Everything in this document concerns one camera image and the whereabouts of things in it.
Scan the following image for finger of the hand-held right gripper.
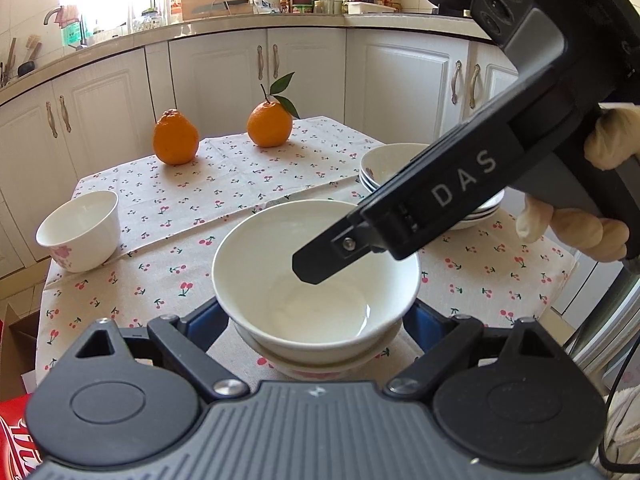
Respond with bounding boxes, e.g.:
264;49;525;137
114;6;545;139
292;219;387;287

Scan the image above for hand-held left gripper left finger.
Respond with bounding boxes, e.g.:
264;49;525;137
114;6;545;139
75;297;249;404

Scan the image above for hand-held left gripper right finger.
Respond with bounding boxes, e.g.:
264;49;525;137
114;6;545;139
383;300;559;402

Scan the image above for wide plain white bowl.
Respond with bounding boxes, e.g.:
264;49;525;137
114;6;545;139
212;200;422;358

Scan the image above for pink floral white bowl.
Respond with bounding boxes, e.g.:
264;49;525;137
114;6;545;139
234;317;403;380

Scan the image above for person's right hand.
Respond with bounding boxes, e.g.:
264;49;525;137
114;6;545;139
516;104;640;264

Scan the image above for plain white plate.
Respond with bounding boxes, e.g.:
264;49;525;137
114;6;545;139
361;175;501;221

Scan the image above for cherry-print tablecloth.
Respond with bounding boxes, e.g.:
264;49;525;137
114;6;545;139
36;116;581;386

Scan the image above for orange with green leaves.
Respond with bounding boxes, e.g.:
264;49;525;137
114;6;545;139
246;72;297;148

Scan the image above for small white bowl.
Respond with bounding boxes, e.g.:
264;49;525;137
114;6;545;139
35;190;121;274

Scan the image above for knobbed orange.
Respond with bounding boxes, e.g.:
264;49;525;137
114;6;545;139
152;108;199;166

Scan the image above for white kitchen cabinets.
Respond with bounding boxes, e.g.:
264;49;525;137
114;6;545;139
0;27;551;281

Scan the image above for open cardboard box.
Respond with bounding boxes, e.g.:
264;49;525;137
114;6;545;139
0;302;41;396

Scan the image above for white tray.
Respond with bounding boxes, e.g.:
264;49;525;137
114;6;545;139
346;1;401;15

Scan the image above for red snack packet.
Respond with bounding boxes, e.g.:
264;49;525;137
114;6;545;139
0;392;38;480

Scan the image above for beige cloth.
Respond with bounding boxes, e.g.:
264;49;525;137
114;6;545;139
606;387;640;463

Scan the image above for beige kitchen countertop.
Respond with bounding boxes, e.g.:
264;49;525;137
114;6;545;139
0;12;493;91

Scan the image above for glass jar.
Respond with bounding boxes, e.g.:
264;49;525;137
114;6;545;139
132;8;165;31

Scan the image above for green dish soap bottle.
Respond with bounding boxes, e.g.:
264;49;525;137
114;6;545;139
61;20;83;48

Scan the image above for wooden kitchen brushes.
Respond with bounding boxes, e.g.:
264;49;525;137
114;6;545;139
5;35;43;78

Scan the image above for black cable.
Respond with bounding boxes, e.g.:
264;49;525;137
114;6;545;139
595;360;632;473

